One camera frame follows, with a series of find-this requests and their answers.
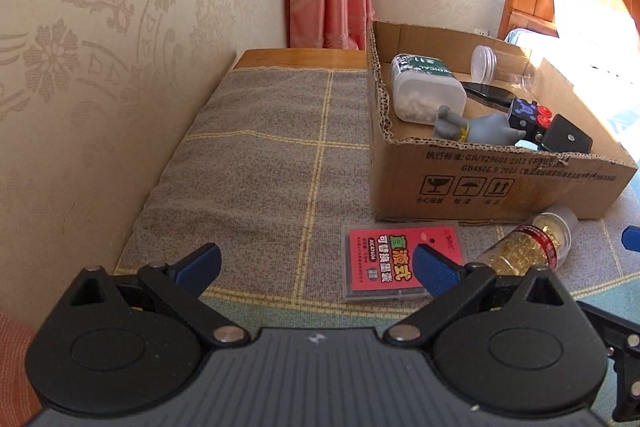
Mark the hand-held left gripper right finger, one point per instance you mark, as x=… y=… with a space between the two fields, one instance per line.
x=436 y=269

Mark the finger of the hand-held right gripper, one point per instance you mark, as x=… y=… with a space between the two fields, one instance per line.
x=632 y=239
x=625 y=372

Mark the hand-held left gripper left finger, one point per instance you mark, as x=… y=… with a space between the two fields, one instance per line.
x=200 y=259

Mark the red plastic case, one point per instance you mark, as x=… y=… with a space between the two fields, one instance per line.
x=380 y=257

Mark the clear bottle of gold pins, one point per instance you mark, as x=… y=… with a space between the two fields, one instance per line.
x=530 y=242

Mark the brown cardboard box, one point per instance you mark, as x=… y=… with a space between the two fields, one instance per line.
x=500 y=177

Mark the black toy locomotive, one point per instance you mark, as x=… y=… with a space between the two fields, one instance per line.
x=565 y=137

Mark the grey toy figure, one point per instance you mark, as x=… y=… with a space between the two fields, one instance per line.
x=480 y=127

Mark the black glossy plastic object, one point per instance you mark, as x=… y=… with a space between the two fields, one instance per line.
x=487 y=93

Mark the clear plastic jar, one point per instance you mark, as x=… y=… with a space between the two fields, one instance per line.
x=505 y=64

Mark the checked grey blue cloth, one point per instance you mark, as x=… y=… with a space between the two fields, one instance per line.
x=260 y=167

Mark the blue floral bedsheet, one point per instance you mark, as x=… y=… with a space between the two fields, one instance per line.
x=625 y=117

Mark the white pill bottle green label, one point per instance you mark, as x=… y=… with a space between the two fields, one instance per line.
x=425 y=92

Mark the reddish cloth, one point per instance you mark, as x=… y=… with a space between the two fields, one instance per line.
x=15 y=372

